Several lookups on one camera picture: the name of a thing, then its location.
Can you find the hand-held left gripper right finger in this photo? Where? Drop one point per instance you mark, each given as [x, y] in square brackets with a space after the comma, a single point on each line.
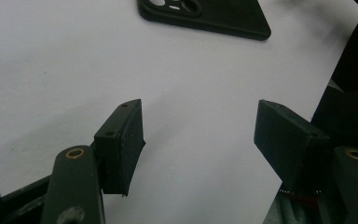
[289, 146]

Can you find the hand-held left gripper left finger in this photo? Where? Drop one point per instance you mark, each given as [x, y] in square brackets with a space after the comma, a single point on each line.
[118, 155]

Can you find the black phone case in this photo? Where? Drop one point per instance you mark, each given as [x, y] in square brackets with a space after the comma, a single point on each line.
[230, 21]

